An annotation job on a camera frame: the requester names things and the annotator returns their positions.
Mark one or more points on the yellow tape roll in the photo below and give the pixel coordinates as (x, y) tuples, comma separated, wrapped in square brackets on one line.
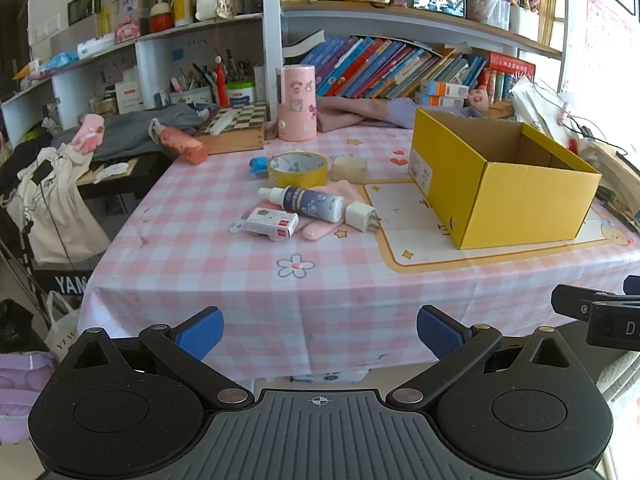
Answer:
[(298, 169)]

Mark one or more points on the pink checked tablecloth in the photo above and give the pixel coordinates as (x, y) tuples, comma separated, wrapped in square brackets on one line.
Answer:
[(298, 307)]

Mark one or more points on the small white red box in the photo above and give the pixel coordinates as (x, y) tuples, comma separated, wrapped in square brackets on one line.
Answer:
[(272, 223)]

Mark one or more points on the wooden chess board box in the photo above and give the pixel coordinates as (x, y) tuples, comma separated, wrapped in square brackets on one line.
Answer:
[(240, 128)]

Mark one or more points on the pink plush pig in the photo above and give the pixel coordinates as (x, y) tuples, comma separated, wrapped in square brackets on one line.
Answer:
[(479, 99)]

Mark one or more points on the yellow cardboard box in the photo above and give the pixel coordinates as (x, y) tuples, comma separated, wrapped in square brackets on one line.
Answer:
[(495, 183)]

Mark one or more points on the orange white carton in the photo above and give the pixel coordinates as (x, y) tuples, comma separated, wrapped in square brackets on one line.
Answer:
[(438, 101), (442, 88)]

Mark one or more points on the blue wrapper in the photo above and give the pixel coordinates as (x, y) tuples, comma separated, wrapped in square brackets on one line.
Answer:
[(259, 166)]

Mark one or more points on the grey clothing pile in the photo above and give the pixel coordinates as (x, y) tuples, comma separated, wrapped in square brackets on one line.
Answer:
[(127, 135)]

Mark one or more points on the blue white spray bottle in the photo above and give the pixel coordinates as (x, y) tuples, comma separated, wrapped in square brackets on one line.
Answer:
[(312, 204)]

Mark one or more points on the pink liquid pump bottle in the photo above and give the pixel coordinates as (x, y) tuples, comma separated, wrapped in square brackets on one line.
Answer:
[(177, 141)]

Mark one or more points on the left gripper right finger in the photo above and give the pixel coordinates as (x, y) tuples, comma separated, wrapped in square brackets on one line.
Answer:
[(461, 352)]

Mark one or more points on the pink cylindrical sticker container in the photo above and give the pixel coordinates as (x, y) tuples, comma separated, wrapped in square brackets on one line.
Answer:
[(297, 106)]

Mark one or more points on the pink purple cloth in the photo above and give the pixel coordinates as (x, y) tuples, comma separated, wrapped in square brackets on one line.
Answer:
[(335, 112)]

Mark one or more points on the small white wall charger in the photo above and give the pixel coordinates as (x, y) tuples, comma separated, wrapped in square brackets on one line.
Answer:
[(362, 217)]

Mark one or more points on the orange white carton upper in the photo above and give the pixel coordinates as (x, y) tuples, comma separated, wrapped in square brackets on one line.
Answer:
[(442, 88)]

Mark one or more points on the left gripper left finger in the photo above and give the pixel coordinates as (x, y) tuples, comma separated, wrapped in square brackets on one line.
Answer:
[(179, 352)]

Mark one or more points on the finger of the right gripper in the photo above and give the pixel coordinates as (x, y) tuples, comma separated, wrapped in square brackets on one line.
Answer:
[(631, 285), (576, 302)]

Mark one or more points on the white bookshelf unit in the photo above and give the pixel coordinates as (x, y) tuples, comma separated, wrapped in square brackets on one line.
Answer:
[(282, 23)]

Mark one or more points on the beige soap block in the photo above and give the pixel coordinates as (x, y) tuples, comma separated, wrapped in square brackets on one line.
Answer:
[(350, 168)]

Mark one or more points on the digital photo display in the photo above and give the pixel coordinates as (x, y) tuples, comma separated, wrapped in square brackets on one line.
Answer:
[(455, 8)]

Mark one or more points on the pink glove on clothes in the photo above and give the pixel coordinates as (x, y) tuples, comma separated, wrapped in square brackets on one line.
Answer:
[(89, 135)]

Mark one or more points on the orange white carton lower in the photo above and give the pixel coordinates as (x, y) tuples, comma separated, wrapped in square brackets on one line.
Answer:
[(438, 101)]

